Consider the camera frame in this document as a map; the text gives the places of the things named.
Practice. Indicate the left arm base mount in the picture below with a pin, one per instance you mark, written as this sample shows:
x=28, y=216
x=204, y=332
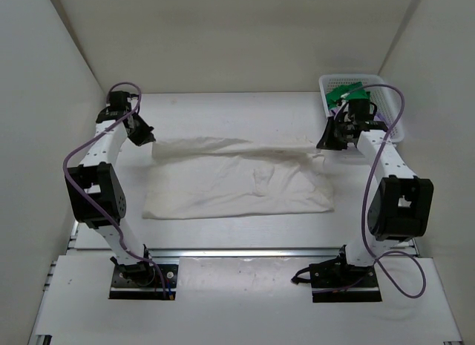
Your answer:
x=140, y=282

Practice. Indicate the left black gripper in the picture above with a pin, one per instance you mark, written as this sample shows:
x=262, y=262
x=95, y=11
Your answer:
x=137, y=130

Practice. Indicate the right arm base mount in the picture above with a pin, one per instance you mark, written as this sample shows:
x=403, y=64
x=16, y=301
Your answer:
x=336, y=281

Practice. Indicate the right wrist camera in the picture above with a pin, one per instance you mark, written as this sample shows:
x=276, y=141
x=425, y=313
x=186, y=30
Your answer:
x=343, y=99

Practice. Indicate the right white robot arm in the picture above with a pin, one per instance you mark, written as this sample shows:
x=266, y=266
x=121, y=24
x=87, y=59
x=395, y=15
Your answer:
x=399, y=209

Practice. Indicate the green t-shirt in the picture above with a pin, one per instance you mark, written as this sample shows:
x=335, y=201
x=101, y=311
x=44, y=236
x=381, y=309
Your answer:
x=345, y=92

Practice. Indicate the white plastic basket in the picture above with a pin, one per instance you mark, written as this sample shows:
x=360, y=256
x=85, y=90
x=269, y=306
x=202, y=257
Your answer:
x=380, y=94

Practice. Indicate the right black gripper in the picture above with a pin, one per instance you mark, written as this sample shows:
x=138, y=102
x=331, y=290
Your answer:
x=335, y=133

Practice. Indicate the purple t-shirt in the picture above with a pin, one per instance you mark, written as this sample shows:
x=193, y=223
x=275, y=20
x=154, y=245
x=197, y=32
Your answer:
x=378, y=116

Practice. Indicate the cream white t-shirt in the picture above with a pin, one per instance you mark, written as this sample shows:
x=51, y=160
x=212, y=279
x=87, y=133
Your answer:
x=214, y=177

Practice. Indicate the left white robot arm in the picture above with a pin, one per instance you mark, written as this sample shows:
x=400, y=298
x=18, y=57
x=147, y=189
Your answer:
x=96, y=196

